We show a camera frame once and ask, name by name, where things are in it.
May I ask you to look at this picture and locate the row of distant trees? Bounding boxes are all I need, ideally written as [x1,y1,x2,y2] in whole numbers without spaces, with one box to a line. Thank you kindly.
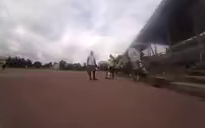
[4,55,109,71]

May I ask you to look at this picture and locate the red-brown running track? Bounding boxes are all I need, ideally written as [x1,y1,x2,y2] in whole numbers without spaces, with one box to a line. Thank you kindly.
[0,68,205,128]

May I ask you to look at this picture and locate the group of people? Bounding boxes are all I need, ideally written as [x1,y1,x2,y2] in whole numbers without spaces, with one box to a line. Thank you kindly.
[104,47,150,82]

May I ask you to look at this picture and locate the grandstand with dark roof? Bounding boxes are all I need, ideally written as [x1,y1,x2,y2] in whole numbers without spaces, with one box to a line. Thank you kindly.
[128,0,205,101]

